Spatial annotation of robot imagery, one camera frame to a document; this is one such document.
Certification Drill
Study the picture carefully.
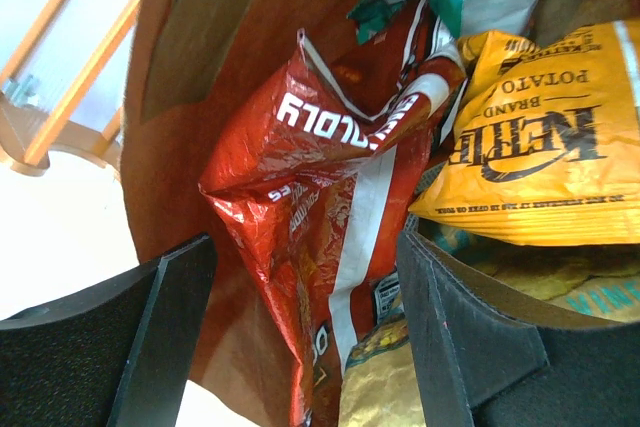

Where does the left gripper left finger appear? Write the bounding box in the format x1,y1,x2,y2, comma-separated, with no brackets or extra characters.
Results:
1,234,216,426

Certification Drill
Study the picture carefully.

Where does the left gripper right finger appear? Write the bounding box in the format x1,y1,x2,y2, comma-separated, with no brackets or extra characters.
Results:
397,232,639,426

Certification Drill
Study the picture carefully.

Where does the red doritos chip bag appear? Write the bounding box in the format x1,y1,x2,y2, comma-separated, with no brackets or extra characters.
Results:
199,0,466,426

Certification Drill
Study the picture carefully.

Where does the red brown paper bag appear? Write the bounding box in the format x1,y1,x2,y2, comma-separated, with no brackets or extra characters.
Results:
121,0,639,426

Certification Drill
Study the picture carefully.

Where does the gold foil snack bag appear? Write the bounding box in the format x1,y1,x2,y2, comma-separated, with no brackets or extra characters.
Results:
338,311,426,427

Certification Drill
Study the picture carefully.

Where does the yellow kettle chips bag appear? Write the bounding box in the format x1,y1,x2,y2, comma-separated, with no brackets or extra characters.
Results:
410,18,639,246

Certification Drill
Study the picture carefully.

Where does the wooden shelf rack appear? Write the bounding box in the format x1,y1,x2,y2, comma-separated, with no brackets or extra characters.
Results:
1,0,141,177

